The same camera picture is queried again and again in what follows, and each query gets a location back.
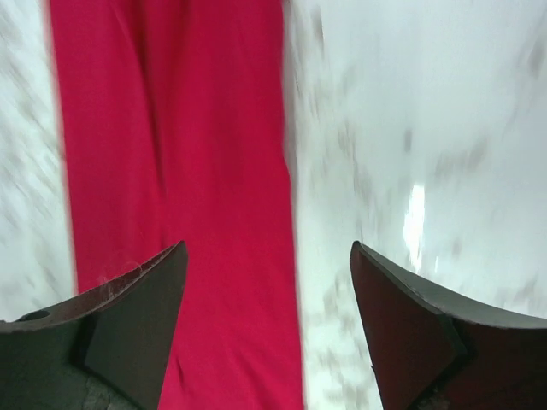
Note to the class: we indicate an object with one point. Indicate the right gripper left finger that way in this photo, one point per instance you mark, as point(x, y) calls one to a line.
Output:
point(107, 348)

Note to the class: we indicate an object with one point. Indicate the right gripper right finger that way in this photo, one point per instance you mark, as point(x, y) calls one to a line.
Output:
point(432, 348)

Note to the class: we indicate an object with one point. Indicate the red t shirt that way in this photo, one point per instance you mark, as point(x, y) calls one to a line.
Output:
point(173, 124)

